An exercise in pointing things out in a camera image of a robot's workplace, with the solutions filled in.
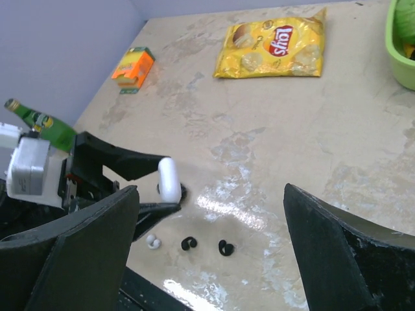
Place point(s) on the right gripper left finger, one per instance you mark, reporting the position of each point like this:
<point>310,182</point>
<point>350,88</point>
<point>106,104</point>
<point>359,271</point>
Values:
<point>73,263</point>

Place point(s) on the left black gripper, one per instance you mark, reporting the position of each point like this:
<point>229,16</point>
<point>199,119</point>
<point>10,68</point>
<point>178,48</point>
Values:
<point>82,182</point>

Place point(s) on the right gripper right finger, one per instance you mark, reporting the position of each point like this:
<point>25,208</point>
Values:
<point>345,261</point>

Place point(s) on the white earbud charging case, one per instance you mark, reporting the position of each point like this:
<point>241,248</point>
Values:
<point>169,184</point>

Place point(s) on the white earbud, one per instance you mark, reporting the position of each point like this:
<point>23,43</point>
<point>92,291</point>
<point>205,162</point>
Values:
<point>153,242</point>

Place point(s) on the black earbud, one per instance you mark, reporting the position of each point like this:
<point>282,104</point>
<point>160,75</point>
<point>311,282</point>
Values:
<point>225,249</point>
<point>188,243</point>

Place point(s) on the green glass bottle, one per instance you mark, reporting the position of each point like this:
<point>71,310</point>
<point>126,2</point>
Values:
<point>60,134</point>

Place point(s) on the orange yellow sponge pack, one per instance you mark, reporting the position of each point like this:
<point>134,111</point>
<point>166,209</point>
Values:
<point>133,69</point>

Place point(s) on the green plastic basket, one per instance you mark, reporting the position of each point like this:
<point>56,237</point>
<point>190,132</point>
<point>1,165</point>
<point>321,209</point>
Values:
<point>402,67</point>

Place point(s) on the yellow Lays chips bag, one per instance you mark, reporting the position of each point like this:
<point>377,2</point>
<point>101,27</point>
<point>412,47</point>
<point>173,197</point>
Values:
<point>287,46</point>

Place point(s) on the round green cabbage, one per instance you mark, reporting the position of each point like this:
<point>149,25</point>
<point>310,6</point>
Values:
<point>404,20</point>

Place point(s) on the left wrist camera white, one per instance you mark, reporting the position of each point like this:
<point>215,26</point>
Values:
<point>33,175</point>

